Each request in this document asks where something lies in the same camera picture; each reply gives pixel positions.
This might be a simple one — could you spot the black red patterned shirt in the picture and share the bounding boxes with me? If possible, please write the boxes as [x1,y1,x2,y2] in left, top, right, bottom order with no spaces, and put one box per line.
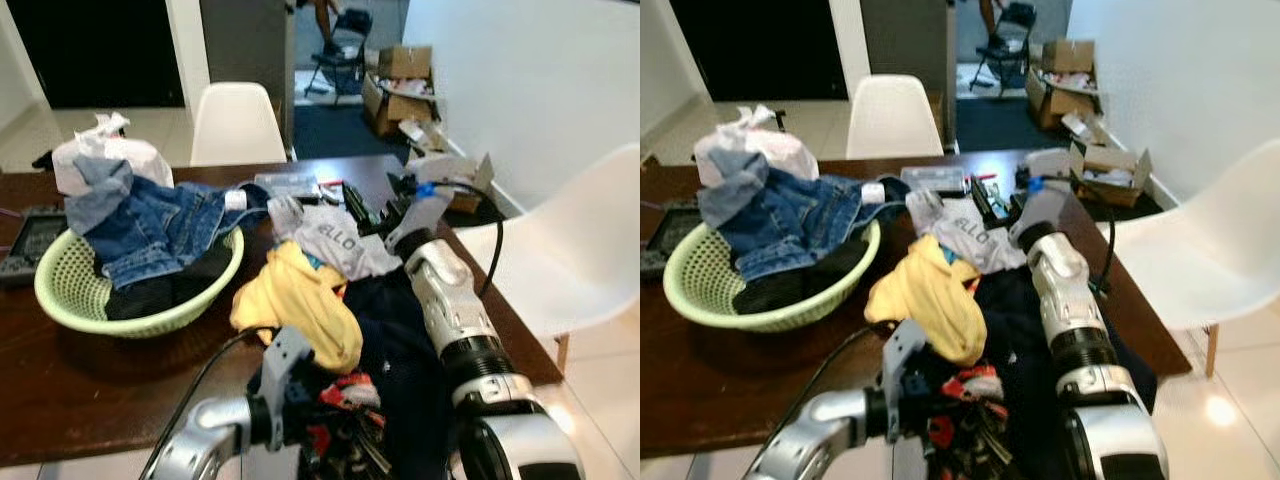
[290,370,401,480]
[915,362,1021,480]

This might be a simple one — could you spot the black folded garment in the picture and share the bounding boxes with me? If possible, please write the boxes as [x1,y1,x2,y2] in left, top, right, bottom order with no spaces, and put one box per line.
[105,250,236,321]
[735,245,866,314]

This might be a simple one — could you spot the person bare legs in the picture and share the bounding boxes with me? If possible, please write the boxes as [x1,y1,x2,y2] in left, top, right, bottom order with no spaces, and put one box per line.
[310,0,341,56]
[978,0,1006,46]

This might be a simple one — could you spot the clear plastic box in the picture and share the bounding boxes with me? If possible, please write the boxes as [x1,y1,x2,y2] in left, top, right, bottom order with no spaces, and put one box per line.
[900,165,969,194]
[255,172,319,199]

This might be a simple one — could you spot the open cardboard box white contents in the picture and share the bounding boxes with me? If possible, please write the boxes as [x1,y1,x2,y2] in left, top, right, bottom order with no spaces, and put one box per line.
[1068,143,1153,208]
[405,150,496,216]

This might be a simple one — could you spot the black electronic device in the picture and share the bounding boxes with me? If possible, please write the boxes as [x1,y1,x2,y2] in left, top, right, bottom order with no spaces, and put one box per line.
[0,205,71,291]
[640,200,701,281]

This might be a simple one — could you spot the black folding chair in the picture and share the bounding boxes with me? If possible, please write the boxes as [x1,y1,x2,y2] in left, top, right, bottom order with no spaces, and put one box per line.
[305,8,373,99]
[975,2,1041,93]

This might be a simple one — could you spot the white plastic chair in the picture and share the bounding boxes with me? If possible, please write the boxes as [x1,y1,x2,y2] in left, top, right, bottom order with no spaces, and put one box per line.
[190,82,289,166]
[845,75,946,159]
[1095,138,1280,379]
[452,143,641,373]

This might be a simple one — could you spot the green plastic basket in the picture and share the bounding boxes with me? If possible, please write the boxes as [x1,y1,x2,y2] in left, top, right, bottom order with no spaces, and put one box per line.
[33,222,246,339]
[662,218,883,334]

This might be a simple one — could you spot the white plastic bag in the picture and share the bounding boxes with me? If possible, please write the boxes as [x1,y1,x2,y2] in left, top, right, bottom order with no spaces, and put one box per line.
[693,105,813,186]
[52,112,176,196]

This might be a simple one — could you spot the closed cardboard box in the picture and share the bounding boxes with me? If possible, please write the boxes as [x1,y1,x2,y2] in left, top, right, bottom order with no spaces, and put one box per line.
[1042,38,1096,73]
[378,45,433,81]

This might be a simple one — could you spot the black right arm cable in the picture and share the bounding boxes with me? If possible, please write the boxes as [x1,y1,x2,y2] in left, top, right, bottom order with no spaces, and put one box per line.
[1020,172,1119,299]
[400,175,503,299]

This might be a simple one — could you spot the large open cardboard box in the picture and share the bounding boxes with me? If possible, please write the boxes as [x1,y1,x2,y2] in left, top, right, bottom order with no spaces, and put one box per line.
[360,72,441,136]
[1025,65,1101,129]

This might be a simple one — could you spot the small cardboard box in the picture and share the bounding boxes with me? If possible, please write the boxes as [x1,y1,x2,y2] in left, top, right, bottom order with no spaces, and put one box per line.
[398,118,451,153]
[1060,110,1111,146]

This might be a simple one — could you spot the yellow garment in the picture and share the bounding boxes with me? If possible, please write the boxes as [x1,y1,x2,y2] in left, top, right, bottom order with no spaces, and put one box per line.
[230,240,366,376]
[865,235,991,366]

